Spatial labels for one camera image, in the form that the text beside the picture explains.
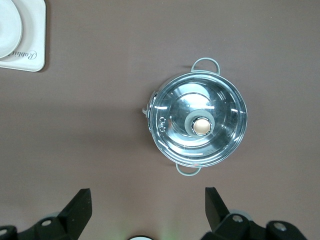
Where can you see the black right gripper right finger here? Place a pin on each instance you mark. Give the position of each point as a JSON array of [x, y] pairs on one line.
[[225, 225]]

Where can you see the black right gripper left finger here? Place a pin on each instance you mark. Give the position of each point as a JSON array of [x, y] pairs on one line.
[[62, 225]]

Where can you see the beige rabbit print tray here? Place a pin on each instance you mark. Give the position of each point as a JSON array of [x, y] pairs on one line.
[[35, 37]]

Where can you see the round beige plate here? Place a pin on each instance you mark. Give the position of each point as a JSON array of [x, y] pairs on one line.
[[7, 25]]

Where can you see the steel electric cooking pot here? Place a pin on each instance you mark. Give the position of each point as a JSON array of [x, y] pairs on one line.
[[205, 59]]

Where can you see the glass pot lid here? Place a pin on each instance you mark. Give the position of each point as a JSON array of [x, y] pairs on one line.
[[175, 125]]

